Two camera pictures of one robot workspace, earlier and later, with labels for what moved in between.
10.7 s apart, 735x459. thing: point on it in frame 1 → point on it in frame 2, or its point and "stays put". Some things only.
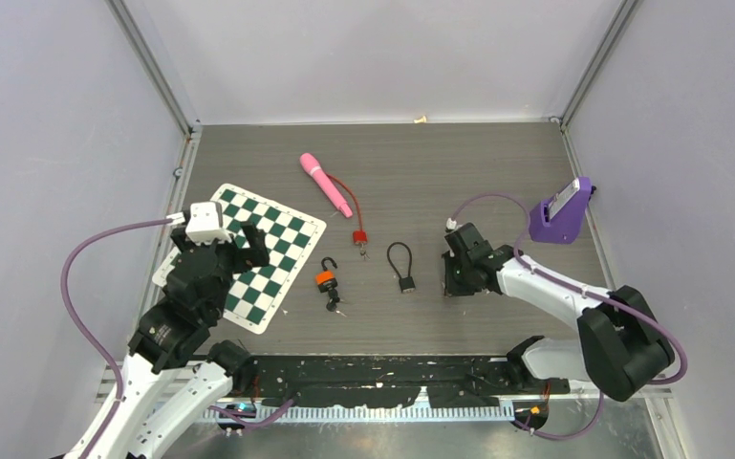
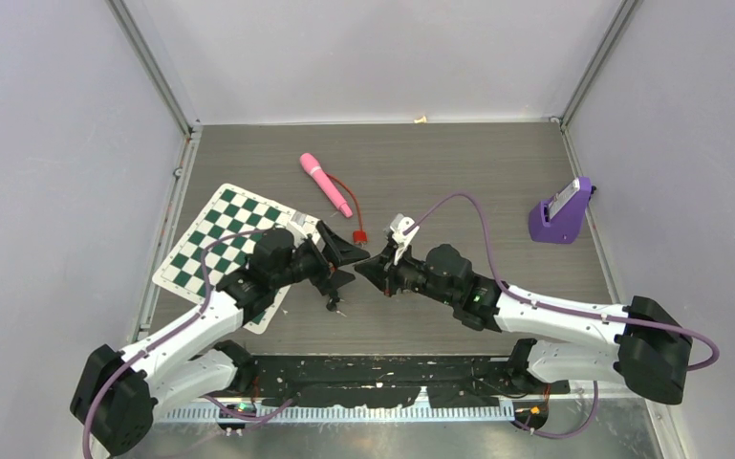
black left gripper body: (235, 257) → (317, 267)
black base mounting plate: (391, 381) stays put
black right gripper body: (458, 281) → (409, 273)
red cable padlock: (359, 236) stays put
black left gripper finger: (256, 242) → (339, 277)
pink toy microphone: (311, 163) stays put
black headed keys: (334, 300) stays put
